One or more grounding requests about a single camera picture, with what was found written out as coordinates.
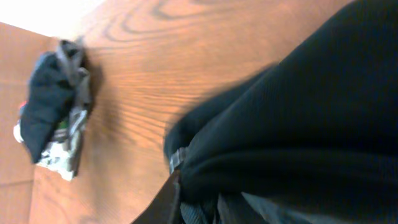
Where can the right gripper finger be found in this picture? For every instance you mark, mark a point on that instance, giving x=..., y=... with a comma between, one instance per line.
x=165, y=207

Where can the black shorts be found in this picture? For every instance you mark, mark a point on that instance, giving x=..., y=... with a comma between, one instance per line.
x=311, y=139

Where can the folded grey garment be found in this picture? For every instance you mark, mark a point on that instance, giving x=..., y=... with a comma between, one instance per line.
x=70, y=56

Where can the folded black garment red trim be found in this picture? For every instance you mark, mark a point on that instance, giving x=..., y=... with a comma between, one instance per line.
x=50, y=100

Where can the folded white garment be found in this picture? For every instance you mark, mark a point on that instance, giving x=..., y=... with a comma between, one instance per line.
x=17, y=133

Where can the folded khaki patterned garment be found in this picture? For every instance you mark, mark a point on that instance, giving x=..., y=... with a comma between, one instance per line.
x=62, y=152

